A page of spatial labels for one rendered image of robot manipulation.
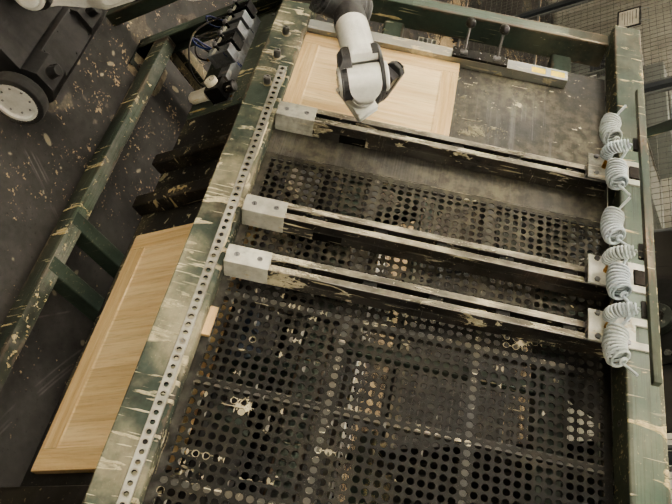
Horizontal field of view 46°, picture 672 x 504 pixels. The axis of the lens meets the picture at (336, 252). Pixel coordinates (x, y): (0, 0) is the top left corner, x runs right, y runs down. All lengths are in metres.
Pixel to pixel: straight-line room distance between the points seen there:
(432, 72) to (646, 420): 1.41
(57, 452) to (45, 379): 0.47
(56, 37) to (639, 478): 2.29
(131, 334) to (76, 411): 0.28
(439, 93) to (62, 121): 1.40
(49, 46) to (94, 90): 0.42
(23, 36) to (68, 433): 1.32
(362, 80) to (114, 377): 1.17
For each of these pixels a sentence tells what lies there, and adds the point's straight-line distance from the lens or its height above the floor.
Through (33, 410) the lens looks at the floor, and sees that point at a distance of 2.87.
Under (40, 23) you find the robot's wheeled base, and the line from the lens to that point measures 3.00.
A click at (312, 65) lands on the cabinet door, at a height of 0.94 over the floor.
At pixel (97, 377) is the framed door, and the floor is 0.36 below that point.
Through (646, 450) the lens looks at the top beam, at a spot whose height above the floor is 1.88.
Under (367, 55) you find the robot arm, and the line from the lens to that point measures 2.06.
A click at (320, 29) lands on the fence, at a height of 0.94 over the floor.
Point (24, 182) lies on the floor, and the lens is 2.97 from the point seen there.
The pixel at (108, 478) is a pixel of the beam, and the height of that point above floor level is 0.84.
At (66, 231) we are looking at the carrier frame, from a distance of 2.80.
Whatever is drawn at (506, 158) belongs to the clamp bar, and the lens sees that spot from 2.56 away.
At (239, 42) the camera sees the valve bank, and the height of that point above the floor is 0.76.
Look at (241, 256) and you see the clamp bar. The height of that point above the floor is 0.96.
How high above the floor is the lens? 2.23
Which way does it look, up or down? 29 degrees down
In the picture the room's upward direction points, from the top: 80 degrees clockwise
